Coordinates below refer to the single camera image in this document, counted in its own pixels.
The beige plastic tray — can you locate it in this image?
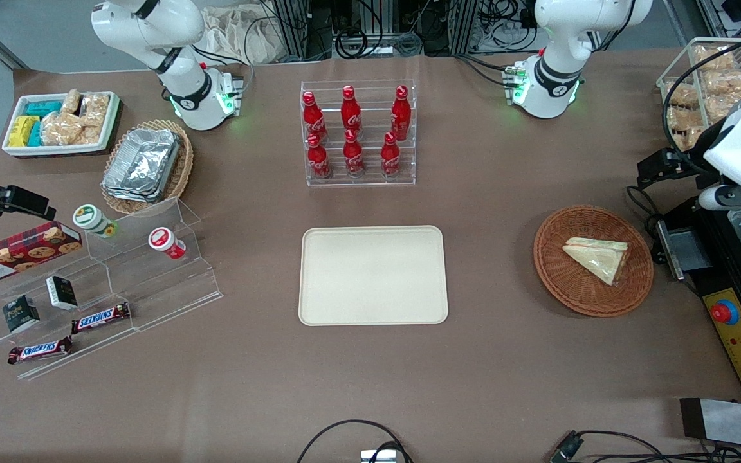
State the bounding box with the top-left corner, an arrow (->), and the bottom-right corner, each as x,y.
298,225 -> 449,326

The red tartan cookie box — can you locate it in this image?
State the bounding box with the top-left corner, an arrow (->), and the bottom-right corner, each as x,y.
0,221 -> 84,287

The red cola bottle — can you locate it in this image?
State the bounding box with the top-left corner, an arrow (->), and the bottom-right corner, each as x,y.
390,85 -> 412,141
343,129 -> 365,178
341,86 -> 363,134
380,132 -> 402,178
306,133 -> 333,180
302,91 -> 329,143

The black looped cable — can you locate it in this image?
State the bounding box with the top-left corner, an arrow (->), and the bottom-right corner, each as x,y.
296,419 -> 414,463

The stack of foil containers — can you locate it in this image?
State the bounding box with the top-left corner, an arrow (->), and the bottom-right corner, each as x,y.
102,129 -> 182,204

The red emergency stop button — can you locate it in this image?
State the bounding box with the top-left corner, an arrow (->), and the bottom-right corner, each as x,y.
711,299 -> 740,326

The brown chocolate bar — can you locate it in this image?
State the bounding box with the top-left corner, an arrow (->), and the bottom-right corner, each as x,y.
8,336 -> 74,366
71,302 -> 132,335

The grey flat sheet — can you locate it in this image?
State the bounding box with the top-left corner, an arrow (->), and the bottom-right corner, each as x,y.
679,397 -> 741,451

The white wire basket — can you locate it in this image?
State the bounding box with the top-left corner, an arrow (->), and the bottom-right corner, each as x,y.
657,37 -> 741,154

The round brown wicker basket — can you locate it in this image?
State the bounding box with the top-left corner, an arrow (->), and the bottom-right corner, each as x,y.
533,204 -> 654,318

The green lid yogurt cup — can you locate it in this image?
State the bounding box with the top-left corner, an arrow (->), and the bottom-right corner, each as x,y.
73,204 -> 118,239

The clear acrylic stepped display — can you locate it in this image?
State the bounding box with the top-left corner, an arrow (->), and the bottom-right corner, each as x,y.
0,196 -> 224,381

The yellow snack pack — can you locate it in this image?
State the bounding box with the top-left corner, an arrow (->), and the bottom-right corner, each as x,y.
8,116 -> 41,148

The wrapped pastry pack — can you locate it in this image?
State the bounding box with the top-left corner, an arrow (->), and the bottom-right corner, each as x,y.
672,129 -> 707,153
666,106 -> 706,130
702,69 -> 741,98
694,45 -> 737,72
707,93 -> 741,124
664,84 -> 700,107

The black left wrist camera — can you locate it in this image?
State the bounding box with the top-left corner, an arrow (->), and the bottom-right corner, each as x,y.
666,125 -> 726,173

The oval light wicker basket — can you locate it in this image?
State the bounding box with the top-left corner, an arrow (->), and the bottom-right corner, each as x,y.
100,119 -> 194,216

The cream cloth bag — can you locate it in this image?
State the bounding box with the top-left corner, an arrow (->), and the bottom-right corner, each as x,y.
202,5 -> 295,65

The triangular sandwich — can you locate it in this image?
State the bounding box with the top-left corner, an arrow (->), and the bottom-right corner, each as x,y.
562,237 -> 630,287

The clear acrylic bottle rack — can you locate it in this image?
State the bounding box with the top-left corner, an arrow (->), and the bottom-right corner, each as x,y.
300,79 -> 417,187

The small black box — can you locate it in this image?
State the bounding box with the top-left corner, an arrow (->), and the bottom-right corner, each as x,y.
2,295 -> 41,334
46,275 -> 79,311

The black machine with yellow panel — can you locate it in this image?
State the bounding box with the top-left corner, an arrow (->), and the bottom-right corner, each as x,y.
654,193 -> 741,403

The red lid yogurt cup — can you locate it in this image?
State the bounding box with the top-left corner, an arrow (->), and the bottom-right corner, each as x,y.
148,227 -> 187,260

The white rectangular snack bin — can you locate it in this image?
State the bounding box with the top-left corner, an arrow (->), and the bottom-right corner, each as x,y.
2,91 -> 122,158

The black machine cable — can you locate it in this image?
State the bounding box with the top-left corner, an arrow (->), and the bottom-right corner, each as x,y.
626,185 -> 666,240

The black connector with cable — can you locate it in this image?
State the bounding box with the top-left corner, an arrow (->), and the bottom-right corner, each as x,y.
549,430 -> 741,463

